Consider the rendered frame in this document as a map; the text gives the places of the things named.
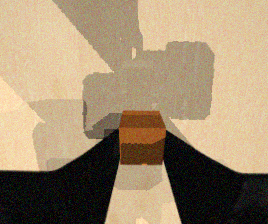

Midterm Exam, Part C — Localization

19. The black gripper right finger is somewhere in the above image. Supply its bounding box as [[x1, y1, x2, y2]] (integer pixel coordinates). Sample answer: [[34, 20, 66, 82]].
[[163, 130, 268, 224]]

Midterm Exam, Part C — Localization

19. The brown block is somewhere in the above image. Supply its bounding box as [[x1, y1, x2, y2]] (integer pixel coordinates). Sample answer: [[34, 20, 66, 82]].
[[119, 111, 166, 166]]

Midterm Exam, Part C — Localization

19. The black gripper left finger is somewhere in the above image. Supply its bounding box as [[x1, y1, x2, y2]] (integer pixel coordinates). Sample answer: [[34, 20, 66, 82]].
[[0, 129, 120, 224]]

